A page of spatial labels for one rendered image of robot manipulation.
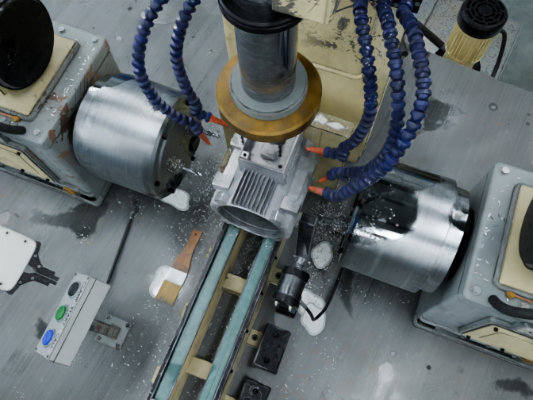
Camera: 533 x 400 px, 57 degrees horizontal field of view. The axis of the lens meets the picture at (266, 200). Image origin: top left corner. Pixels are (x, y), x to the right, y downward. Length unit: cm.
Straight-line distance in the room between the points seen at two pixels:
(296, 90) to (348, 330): 65
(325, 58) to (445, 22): 123
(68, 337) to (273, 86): 62
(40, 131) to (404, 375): 97
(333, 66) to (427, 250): 42
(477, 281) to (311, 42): 55
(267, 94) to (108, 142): 42
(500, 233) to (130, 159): 74
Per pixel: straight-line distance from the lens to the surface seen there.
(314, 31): 100
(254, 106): 80
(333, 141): 105
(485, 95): 159
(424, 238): 96
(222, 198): 102
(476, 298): 95
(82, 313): 105
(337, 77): 108
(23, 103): 115
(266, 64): 72
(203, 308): 114
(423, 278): 100
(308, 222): 83
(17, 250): 99
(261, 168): 100
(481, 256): 98
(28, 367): 138
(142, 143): 104
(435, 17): 224
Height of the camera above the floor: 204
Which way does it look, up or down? 69 degrees down
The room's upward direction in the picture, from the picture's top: 4 degrees counter-clockwise
